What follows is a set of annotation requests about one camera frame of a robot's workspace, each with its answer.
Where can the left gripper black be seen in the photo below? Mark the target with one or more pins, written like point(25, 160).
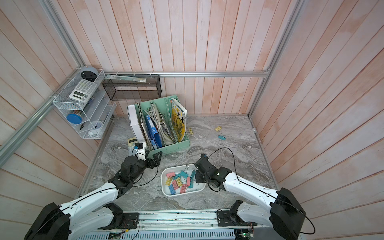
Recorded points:
point(156, 162)

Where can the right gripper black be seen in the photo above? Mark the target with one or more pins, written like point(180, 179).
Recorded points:
point(198, 176)

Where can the pink binder clip top tray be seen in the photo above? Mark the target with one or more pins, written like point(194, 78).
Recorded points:
point(171, 175)

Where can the white plastic storage tray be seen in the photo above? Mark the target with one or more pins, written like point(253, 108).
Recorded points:
point(178, 181)

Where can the blue binder clip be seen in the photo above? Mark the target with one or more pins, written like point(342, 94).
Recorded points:
point(172, 190)

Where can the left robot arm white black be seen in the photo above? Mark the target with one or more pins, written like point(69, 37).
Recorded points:
point(95, 210)

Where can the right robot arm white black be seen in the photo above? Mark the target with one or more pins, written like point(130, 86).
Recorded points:
point(279, 210)

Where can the white binder box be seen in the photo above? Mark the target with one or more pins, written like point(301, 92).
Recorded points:
point(137, 123)

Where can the blue file folder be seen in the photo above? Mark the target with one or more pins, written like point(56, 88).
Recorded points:
point(155, 138)

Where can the small desk calculator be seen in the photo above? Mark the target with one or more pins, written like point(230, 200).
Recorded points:
point(131, 145)

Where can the stack of papers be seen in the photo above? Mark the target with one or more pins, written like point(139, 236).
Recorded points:
point(166, 136)

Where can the green file organizer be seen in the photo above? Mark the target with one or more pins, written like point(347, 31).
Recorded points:
point(164, 107)

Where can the yellow art magazine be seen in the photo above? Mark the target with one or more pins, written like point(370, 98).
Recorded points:
point(178, 118)

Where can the white tape dispenser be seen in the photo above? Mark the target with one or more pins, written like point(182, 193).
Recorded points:
point(96, 127)

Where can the blue lid jar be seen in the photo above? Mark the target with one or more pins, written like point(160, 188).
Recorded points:
point(75, 117)

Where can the ruler on basket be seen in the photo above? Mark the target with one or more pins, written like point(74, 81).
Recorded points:
point(126, 78)

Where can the white calculator on shelf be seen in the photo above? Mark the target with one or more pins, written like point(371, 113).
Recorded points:
point(83, 91)

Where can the grey round clock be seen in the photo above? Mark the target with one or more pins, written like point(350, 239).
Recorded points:
point(89, 73)

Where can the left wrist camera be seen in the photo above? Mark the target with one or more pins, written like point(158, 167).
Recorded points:
point(139, 150)

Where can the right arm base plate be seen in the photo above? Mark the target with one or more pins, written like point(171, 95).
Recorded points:
point(229, 219)

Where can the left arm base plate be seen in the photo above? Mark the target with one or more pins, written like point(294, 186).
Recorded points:
point(123, 221)

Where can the black mesh wall basket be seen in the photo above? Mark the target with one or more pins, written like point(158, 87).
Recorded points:
point(133, 91)

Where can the white wire wall shelf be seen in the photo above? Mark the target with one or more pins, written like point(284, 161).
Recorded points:
point(98, 108)

